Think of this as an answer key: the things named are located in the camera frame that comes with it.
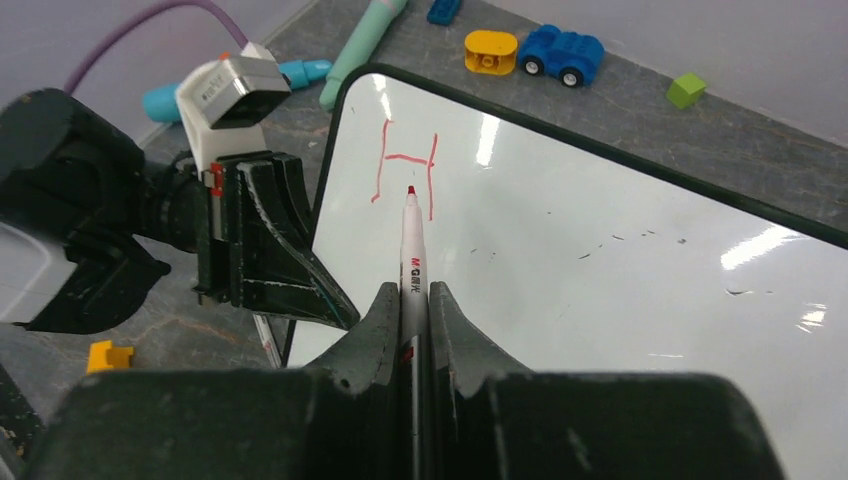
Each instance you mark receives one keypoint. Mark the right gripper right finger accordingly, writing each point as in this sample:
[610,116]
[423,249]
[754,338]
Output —
[468,355]

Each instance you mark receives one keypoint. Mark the blue toy car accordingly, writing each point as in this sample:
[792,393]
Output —
[570,57]

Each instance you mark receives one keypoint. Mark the black whiteboard marker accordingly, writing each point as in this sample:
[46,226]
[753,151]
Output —
[267,340]

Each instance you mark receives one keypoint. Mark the mint toy crayon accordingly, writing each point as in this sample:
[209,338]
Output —
[359,47]

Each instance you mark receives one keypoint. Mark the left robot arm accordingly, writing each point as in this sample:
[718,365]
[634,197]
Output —
[85,193]

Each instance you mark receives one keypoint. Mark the dark blue block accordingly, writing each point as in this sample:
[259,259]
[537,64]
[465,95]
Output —
[443,12]

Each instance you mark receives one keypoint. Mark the yellow oval toy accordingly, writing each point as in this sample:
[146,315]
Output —
[490,52]

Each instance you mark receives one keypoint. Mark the yellow stair block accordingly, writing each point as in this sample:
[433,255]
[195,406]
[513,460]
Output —
[104,355]

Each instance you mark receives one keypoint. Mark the red whiteboard marker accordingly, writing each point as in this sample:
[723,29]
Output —
[416,428]

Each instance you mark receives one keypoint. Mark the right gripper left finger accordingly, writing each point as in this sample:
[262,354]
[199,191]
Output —
[366,356]

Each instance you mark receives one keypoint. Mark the white whiteboard black frame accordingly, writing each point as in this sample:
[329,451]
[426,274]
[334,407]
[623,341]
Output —
[573,255]

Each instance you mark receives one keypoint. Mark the green cube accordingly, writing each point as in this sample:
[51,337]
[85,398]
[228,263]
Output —
[685,90]

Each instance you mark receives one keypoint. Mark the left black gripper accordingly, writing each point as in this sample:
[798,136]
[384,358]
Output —
[255,230]

